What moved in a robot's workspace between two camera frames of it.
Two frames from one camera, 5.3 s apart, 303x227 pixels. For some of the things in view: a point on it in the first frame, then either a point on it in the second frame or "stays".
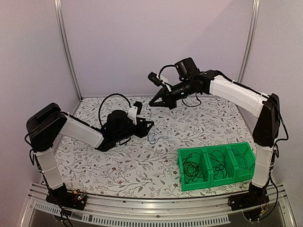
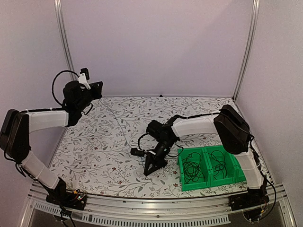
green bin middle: [221, 165] stays
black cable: [191, 168] stays
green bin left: [194, 170] stays
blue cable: [147, 109] → [122, 130]
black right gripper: [167, 100] → [157, 162]
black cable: [219, 157] stays
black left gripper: [142, 131] → [98, 91]
